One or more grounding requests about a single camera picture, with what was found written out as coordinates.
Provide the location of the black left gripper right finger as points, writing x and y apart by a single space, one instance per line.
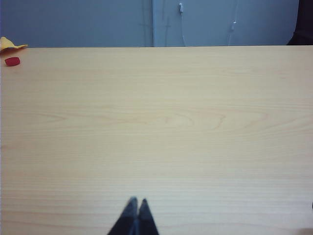
146 220

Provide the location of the red bottle cap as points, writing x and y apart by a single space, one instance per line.
12 61

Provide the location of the yellow cloth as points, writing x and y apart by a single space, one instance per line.
7 45

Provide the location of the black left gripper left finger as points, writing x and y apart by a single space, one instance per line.
128 218

